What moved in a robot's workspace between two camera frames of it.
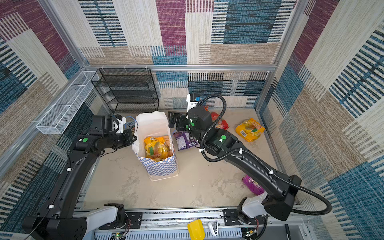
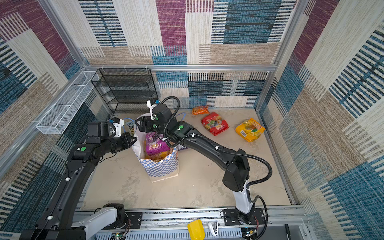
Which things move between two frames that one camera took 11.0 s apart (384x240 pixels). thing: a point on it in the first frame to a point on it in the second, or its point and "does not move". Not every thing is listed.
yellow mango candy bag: (250, 129) does not move
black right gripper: (182, 118) to (145, 121)
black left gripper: (127, 134) does not move
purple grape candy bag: (255, 187) to (155, 144)
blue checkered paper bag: (152, 143) does not move
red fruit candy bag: (221, 124) does not move
